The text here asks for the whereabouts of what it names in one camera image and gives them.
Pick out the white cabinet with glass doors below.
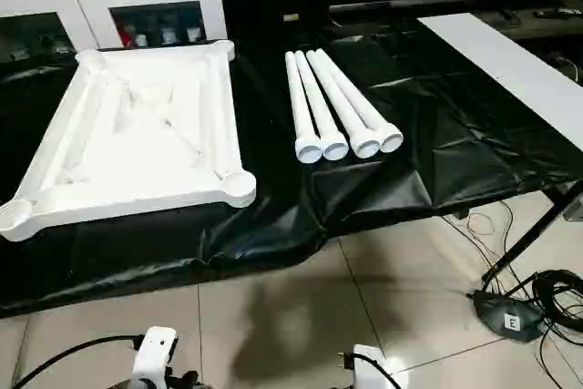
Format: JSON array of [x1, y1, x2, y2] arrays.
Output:
[[0, 0, 229, 57]]

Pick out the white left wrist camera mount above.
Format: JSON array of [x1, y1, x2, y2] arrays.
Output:
[[130, 325, 179, 389]]

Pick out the white plastic table leg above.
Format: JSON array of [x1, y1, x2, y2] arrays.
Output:
[[284, 51, 323, 165], [313, 47, 405, 154], [304, 49, 383, 159], [293, 49, 351, 162]]

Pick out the black glossy mat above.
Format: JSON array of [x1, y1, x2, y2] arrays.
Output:
[[0, 10, 583, 320]]

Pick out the black floor device with label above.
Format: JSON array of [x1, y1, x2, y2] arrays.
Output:
[[467, 288, 546, 343]]

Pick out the coiled black floor cables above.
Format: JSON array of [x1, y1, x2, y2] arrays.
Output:
[[530, 269, 583, 331]]

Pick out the white plastic stool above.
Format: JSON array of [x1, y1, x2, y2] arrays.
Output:
[[0, 40, 257, 243]]

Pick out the black metal table leg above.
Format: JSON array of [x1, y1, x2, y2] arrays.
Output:
[[481, 181, 578, 284]]

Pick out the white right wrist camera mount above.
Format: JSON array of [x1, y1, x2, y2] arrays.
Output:
[[351, 343, 403, 389]]

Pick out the white flat board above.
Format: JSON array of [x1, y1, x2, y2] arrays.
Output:
[[417, 13, 583, 153]]

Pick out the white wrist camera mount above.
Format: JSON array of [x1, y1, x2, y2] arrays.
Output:
[[351, 343, 403, 389], [130, 325, 179, 389]]

